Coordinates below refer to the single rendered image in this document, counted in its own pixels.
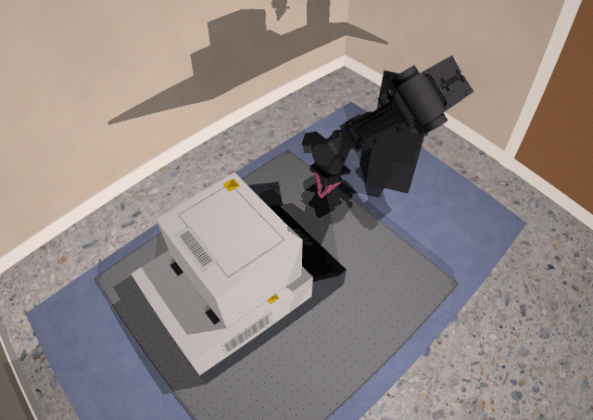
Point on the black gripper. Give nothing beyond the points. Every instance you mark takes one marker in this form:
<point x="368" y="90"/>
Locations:
<point x="329" y="176"/>

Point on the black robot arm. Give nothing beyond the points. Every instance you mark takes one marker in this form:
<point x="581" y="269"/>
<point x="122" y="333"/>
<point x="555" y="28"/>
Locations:
<point x="419" y="95"/>

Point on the black and white benchtop lab instrument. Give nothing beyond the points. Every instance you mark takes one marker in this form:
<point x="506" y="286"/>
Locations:
<point x="236" y="274"/>

